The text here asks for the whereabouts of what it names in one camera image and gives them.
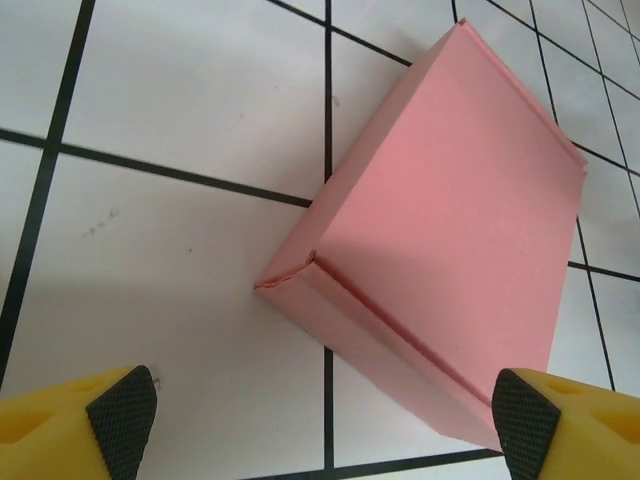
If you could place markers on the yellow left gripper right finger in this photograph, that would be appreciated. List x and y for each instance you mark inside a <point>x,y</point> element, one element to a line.
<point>585,435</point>

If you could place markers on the pink paper box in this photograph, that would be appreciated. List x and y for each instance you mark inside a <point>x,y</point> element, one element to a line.
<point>440,225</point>

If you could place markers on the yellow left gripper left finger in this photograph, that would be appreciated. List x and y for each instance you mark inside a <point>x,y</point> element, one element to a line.
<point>60,430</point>

